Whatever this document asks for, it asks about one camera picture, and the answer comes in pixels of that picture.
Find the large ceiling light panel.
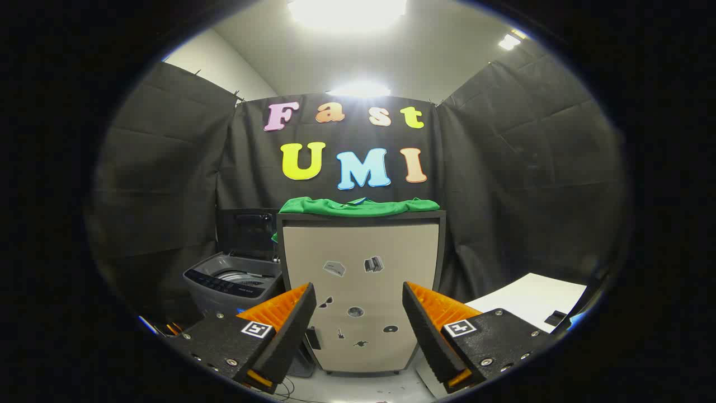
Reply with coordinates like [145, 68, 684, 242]
[287, 0, 408, 31]

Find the green polo shirt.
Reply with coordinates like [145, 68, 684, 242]
[272, 196, 441, 242]

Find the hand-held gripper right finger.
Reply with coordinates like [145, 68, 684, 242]
[402, 281, 554, 394]

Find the black backdrop cloth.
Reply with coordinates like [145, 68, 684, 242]
[84, 53, 630, 336]

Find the grey washing machine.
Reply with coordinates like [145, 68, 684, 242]
[183, 208, 317, 378]

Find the beige cabinet with dark top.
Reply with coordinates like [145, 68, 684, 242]
[276, 210, 447, 374]

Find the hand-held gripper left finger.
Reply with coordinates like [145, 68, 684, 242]
[168, 283, 317, 395]

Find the white table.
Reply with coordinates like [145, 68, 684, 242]
[465, 273, 587, 334]

